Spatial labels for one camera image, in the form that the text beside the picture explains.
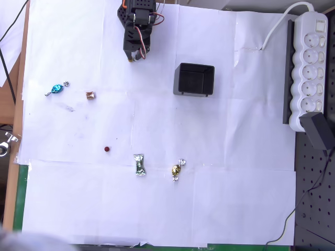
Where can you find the blurred grey object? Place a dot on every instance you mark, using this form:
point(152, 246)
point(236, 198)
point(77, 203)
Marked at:
point(26, 241)

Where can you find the metal clamp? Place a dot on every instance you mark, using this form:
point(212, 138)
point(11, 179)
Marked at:
point(8, 142)

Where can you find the gold foil wrapped candy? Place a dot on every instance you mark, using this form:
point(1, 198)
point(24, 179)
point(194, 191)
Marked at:
point(176, 170)

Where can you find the orange wrapped caramel candy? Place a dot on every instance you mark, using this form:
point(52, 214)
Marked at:
point(90, 95)

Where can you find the small red round object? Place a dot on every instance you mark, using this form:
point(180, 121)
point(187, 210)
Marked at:
point(107, 149)

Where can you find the black square container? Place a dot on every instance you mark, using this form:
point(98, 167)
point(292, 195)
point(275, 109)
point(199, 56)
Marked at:
point(193, 81)

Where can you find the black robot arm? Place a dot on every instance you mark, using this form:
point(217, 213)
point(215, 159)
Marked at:
point(141, 4)

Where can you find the black rail under power strip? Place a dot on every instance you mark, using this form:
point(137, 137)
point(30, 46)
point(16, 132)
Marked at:
point(288, 78)

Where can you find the black power adapter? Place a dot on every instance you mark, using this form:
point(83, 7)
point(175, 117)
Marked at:
point(315, 130)

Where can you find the black pegboard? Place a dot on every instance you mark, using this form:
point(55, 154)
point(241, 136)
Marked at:
point(319, 209)

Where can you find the blue foil wrapped candy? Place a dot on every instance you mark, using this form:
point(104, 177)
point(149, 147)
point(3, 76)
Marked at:
point(56, 89)

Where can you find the white power strip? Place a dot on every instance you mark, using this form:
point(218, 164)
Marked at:
point(310, 68)

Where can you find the green silver candy packet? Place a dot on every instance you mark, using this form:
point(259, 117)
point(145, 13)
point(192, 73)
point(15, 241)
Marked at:
point(139, 165)

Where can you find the white paper table cover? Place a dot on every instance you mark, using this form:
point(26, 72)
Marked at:
point(157, 204)

